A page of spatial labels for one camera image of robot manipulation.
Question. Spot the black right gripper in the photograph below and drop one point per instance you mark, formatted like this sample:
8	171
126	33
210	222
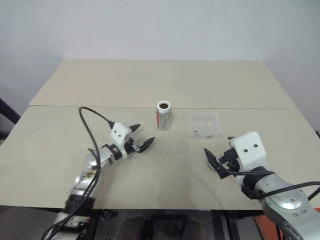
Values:
230	160

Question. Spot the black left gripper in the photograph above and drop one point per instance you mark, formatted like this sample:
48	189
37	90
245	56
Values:
130	147

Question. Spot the silver soda can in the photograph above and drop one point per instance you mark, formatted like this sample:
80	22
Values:
165	120

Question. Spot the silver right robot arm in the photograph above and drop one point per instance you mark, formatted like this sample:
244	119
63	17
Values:
282	197

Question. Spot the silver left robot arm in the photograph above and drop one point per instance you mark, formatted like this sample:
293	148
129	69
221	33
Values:
90	165

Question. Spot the clear plastic container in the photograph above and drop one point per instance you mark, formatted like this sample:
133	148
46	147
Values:
212	123

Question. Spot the small dark connector box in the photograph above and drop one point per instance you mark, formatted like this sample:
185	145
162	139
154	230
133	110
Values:
106	216

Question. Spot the dark edge object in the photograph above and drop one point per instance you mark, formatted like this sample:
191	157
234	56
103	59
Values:
318	133

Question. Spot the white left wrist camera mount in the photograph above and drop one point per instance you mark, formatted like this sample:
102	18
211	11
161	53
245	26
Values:
119	131

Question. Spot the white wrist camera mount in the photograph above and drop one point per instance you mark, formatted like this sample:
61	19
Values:
250	147
119	131

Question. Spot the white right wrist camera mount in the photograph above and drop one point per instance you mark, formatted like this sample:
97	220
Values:
250	147

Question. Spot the black table frame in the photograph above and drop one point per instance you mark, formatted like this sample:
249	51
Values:
175	212

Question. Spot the dark purple rail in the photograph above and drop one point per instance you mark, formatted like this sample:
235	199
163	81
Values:
8	110

